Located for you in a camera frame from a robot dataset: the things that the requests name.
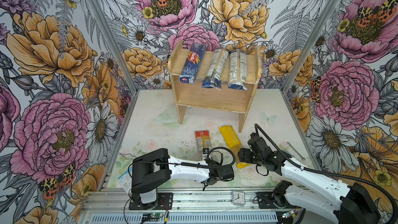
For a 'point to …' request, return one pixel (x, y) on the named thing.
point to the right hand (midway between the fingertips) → (245, 159)
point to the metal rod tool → (302, 158)
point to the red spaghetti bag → (203, 144)
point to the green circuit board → (153, 215)
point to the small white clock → (238, 198)
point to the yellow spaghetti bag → (233, 142)
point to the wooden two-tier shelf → (225, 99)
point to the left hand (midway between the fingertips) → (206, 174)
